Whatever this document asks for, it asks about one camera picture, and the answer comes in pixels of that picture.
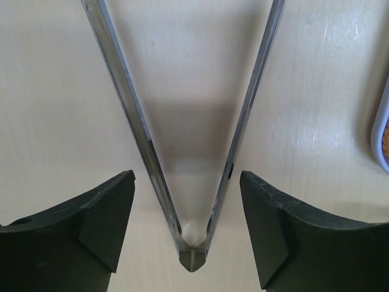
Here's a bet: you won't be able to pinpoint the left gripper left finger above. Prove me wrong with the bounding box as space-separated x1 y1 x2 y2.
1 170 135 291

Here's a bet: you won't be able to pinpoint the lavender plastic tray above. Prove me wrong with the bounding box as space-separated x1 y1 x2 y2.
370 81 388 174

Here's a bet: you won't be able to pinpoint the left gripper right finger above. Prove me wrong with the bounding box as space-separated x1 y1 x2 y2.
239 171 388 291

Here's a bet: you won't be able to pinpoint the tan round cookie bottom-left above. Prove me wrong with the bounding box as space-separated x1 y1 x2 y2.
382 122 389 160

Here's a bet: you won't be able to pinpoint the metal tongs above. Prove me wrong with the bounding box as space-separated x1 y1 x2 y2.
82 1 285 273

